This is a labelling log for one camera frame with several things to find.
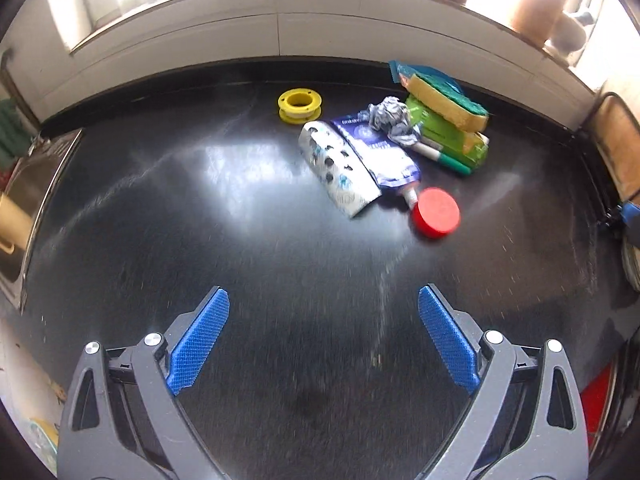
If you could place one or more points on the yellow sponge with green scourer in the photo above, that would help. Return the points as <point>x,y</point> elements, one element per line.
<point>450,105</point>

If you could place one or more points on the white perforated plastic packet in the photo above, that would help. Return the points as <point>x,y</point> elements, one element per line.
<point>340,185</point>

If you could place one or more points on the white marker with green cap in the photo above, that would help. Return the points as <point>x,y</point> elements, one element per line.
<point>450,162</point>

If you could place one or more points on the green cloth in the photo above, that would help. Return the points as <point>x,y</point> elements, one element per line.
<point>9,132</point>

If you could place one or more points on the green packet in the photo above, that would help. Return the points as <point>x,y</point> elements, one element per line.
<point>442,132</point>

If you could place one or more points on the red round lid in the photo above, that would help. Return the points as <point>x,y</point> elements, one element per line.
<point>437,210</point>

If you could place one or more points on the yellow plastic spool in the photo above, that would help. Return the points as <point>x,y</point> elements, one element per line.
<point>286,105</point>

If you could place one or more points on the red container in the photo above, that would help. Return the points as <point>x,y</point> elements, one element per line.
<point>597,395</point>

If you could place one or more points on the teal packet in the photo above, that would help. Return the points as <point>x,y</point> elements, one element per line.
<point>400,70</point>

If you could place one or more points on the pale round jar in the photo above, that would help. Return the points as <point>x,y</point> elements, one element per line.
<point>567,35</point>

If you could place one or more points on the steel sink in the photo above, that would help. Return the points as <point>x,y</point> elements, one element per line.
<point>37,180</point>

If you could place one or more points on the blue white spout pouch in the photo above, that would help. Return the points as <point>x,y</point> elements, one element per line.
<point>380,155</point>

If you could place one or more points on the yellow patterned box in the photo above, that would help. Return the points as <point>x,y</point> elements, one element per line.
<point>45,437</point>

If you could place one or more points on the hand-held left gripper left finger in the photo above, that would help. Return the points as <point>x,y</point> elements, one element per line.
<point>200,340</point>

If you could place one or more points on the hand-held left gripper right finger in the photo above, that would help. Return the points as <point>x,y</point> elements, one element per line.
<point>445,340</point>

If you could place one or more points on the yellow cup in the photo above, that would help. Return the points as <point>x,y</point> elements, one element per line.
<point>12,222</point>

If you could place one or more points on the white blue paper ball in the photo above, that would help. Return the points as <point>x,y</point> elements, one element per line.
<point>390,116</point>

